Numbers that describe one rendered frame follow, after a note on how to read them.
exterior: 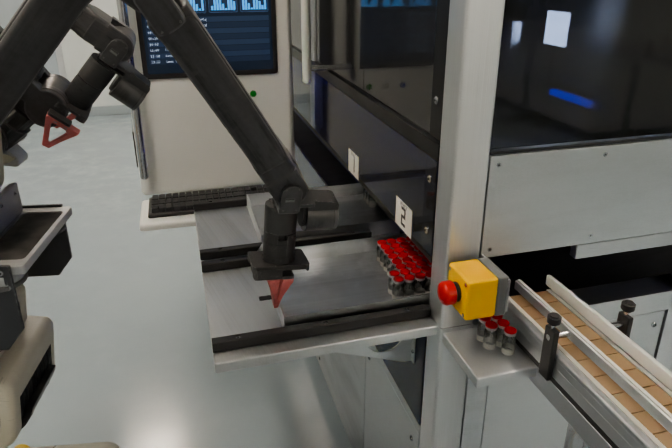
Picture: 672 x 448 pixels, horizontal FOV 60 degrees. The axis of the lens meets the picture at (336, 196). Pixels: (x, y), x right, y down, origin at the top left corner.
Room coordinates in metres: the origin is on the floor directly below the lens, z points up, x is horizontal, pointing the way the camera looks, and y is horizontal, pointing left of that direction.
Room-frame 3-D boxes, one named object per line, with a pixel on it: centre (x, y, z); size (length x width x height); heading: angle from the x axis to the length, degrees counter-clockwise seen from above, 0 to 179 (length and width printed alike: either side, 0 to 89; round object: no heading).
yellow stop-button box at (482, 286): (0.84, -0.23, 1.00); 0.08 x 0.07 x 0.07; 106
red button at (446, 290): (0.82, -0.19, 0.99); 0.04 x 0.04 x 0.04; 16
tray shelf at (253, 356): (1.19, 0.06, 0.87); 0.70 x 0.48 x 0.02; 16
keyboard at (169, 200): (1.66, 0.37, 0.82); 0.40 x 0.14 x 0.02; 105
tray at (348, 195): (1.37, 0.04, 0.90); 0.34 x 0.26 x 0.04; 106
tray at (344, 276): (1.04, -0.04, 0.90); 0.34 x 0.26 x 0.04; 106
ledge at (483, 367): (0.83, -0.27, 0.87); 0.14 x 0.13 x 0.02; 106
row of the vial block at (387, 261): (1.07, -0.12, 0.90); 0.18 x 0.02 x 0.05; 16
